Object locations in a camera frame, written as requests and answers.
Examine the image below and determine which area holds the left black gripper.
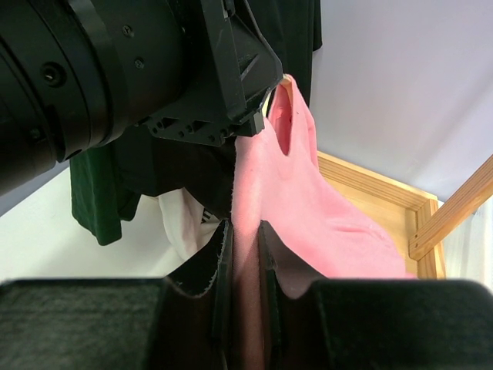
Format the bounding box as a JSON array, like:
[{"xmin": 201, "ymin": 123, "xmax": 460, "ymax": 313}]
[{"xmin": 145, "ymin": 1, "xmax": 282, "ymax": 146}]

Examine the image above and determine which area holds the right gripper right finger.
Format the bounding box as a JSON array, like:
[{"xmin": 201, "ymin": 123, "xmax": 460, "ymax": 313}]
[{"xmin": 258, "ymin": 221, "xmax": 492, "ymax": 369}]

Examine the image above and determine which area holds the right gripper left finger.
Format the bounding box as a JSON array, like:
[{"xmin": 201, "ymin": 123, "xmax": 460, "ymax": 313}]
[{"xmin": 1, "ymin": 221, "xmax": 233, "ymax": 369}]

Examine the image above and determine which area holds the white t shirt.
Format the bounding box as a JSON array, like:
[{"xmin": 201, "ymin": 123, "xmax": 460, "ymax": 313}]
[{"xmin": 157, "ymin": 188, "xmax": 220, "ymax": 261}]

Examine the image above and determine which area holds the pink t shirt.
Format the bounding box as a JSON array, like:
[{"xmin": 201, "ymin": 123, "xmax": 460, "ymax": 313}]
[{"xmin": 232, "ymin": 76, "xmax": 408, "ymax": 369}]

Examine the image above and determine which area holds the black t shirt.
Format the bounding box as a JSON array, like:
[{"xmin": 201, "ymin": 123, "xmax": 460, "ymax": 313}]
[{"xmin": 113, "ymin": 1, "xmax": 323, "ymax": 219}]

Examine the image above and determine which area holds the dark green t shirt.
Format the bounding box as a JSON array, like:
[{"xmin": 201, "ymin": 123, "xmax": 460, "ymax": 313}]
[{"xmin": 69, "ymin": 146, "xmax": 140, "ymax": 246}]

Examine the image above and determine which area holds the cream hanger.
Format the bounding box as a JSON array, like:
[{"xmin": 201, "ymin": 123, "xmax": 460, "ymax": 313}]
[{"xmin": 261, "ymin": 74, "xmax": 291, "ymax": 118}]

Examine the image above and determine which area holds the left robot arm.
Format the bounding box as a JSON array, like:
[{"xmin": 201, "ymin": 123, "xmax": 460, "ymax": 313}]
[{"xmin": 1, "ymin": 1, "xmax": 282, "ymax": 193}]

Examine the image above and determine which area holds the wooden clothes rack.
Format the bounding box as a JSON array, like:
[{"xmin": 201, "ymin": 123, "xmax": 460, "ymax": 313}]
[{"xmin": 318, "ymin": 152, "xmax": 492, "ymax": 279}]

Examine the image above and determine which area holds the white plastic basket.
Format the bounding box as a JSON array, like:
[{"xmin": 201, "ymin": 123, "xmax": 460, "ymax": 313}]
[{"xmin": 444, "ymin": 198, "xmax": 492, "ymax": 290}]

